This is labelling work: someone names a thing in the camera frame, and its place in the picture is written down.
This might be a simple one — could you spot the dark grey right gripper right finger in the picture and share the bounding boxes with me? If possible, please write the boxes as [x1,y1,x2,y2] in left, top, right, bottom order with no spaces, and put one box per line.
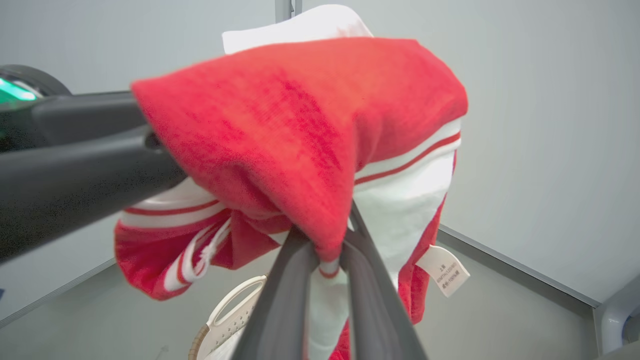
[340,200,429,360]

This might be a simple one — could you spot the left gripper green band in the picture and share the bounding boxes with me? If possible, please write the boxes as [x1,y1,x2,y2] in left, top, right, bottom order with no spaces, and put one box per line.
[0,64,189,264]

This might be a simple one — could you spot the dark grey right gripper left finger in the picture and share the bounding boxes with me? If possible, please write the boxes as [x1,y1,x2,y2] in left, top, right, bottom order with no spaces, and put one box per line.
[231,227,320,360]

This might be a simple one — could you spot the red and white striped garment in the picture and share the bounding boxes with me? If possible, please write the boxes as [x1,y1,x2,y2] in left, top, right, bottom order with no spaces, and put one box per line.
[114,4,471,360]

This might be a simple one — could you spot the white plastic laundry basket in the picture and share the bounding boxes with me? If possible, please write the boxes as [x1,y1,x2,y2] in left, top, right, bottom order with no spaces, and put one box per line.
[188,275,268,360]

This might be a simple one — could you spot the white rounded appliance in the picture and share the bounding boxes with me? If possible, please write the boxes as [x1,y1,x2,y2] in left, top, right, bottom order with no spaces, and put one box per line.
[593,289,640,357]

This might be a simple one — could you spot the grey vertical metal post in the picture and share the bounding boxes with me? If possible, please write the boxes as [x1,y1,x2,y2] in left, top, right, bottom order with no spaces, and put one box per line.
[274,0,304,24]

